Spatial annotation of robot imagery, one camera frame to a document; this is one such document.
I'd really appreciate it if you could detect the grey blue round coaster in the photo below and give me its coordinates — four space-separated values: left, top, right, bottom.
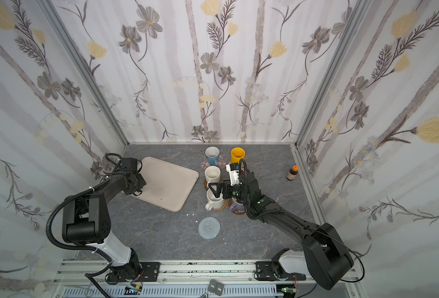
198 217 221 240

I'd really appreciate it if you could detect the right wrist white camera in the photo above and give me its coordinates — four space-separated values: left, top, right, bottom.
226 163 244 186

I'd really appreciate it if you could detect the small brown bottle orange cap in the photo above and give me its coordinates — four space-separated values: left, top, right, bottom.
287 165 299 181

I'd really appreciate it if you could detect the blue mug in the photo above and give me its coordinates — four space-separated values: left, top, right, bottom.
205 147 220 167

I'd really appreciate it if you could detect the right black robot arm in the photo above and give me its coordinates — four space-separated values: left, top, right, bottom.
207 159 361 290

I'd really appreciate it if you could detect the dark brown glossy round coaster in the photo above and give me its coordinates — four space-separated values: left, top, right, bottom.
228 200 247 216

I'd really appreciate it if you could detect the brown round wooden coaster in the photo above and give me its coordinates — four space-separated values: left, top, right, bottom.
203 180 211 189

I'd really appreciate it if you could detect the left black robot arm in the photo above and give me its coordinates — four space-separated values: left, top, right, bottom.
45 153 147 284

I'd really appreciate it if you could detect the pink cherry blossom coaster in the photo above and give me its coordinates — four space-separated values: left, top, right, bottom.
201 159 226 170

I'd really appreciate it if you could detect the beige plastic tray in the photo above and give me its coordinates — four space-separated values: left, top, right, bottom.
132 156 199 212

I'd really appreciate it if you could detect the yellow mug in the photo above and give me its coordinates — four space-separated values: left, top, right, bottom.
230 147 246 163

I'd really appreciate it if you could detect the woven rattan round coaster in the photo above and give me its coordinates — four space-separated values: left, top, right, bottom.
211 201 228 211

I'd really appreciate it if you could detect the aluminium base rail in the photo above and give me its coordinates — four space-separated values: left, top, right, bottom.
48 260 361 298

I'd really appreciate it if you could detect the black mug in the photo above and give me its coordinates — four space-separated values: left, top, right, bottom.
131 188 143 196

